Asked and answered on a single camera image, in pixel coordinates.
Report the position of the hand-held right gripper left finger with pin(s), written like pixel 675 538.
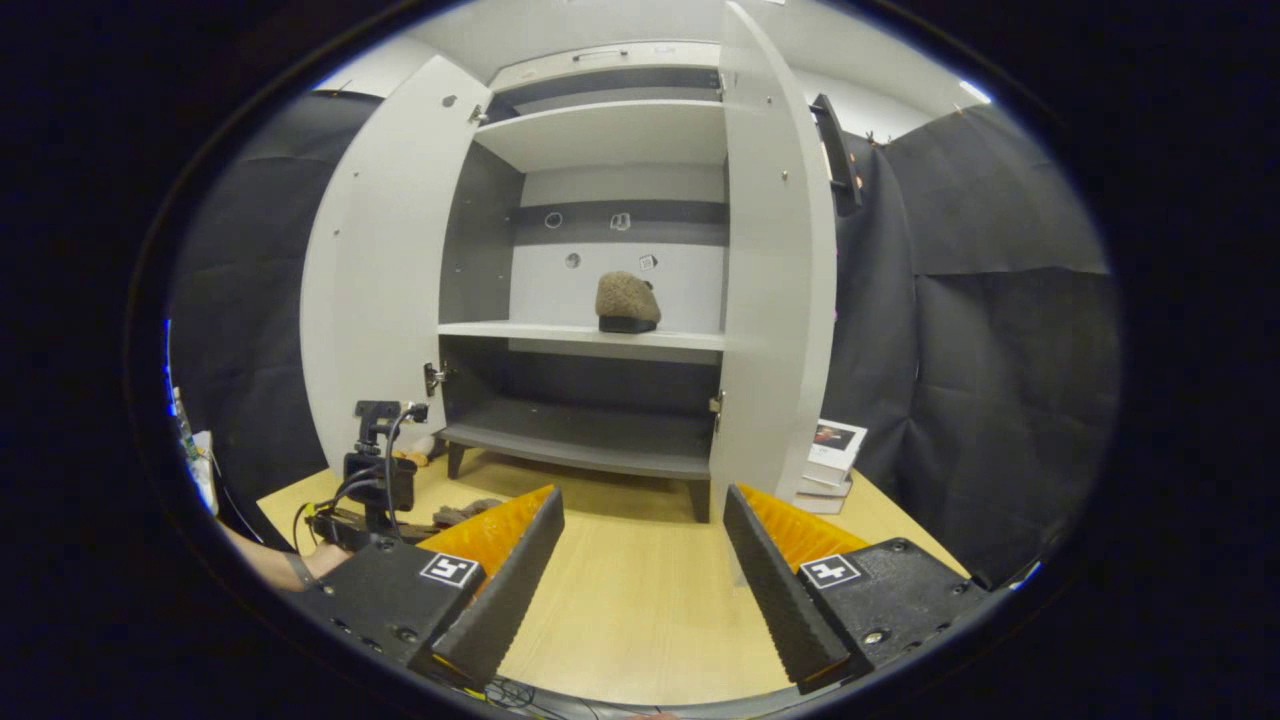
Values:
pixel 495 600

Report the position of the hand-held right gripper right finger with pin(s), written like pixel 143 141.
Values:
pixel 785 600

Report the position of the brown suede shoe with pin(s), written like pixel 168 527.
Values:
pixel 628 298
pixel 470 512

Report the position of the white shoe cabinet door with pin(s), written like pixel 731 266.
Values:
pixel 775 300
pixel 380 250

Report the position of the white shoe cabinet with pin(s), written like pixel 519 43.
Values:
pixel 610 135

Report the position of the white cabinet drawer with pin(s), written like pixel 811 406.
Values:
pixel 600 65

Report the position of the white picture cover book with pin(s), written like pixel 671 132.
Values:
pixel 838 445

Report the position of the white object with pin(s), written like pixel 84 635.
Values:
pixel 205 470

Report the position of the black backdrop cloth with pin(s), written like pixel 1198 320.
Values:
pixel 1000 400

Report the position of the small ceiling light panel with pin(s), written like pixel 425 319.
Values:
pixel 975 92

